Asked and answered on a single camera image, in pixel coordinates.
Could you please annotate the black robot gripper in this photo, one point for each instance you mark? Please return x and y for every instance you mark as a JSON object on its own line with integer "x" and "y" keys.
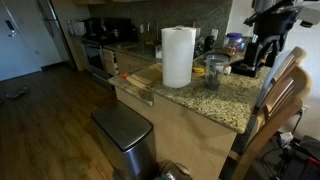
{"x": 271, "y": 28}

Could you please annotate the clear plastic container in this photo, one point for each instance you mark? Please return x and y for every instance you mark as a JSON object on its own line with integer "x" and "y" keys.
{"x": 216, "y": 71}

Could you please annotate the light wooden slat chair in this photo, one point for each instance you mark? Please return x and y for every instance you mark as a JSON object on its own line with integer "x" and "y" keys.
{"x": 283, "y": 70}
{"x": 280, "y": 113}

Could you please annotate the plastic jar blue lid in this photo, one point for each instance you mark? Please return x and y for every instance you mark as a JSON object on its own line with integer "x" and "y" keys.
{"x": 234, "y": 41}

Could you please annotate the small white bottle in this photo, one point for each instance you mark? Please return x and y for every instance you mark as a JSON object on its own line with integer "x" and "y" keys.
{"x": 227, "y": 70}

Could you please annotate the black coffee maker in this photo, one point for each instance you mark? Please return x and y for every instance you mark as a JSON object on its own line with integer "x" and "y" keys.
{"x": 208, "y": 43}

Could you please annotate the small yellow item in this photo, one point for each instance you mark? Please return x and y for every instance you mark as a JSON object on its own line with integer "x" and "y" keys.
{"x": 198, "y": 69}

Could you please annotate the white power adapter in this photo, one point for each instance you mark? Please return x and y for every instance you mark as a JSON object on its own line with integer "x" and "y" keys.
{"x": 286, "y": 136}

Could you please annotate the white paper towel roll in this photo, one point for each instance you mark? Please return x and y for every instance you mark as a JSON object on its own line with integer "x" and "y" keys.
{"x": 178, "y": 56}

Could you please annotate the black red equipment case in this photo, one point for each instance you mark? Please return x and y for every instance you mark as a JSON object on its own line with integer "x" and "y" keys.
{"x": 301, "y": 160}

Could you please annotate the curved metal faucet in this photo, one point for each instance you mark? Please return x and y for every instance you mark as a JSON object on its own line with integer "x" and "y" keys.
{"x": 152, "y": 21}

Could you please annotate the beige counter island base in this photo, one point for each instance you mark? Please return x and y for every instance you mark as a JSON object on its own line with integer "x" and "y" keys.
{"x": 186, "y": 140}

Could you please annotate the wooden cutting board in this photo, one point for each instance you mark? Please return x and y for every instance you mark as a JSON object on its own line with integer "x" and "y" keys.
{"x": 148, "y": 74}

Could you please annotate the beige lower kitchen cabinet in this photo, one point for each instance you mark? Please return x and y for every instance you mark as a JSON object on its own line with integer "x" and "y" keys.
{"x": 126, "y": 61}

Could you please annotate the brown bag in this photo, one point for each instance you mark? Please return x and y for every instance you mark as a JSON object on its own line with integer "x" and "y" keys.
{"x": 173, "y": 171}

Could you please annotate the stainless steel trash can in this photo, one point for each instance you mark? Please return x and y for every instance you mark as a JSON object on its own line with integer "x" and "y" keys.
{"x": 125, "y": 133}

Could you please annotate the black stove oven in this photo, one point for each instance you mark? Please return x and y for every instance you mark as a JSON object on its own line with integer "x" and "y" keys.
{"x": 100, "y": 36}

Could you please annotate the stainless steel refrigerator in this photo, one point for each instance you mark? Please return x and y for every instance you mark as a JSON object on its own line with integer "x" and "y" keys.
{"x": 55, "y": 30}

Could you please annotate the white door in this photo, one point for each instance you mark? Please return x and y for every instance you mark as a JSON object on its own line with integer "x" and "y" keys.
{"x": 16, "y": 50}

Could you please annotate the dark shoes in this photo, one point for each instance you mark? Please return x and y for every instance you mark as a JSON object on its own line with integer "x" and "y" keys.
{"x": 16, "y": 92}

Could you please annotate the white wall outlet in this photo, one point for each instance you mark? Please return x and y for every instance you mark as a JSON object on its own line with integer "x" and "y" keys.
{"x": 305, "y": 109}
{"x": 214, "y": 34}

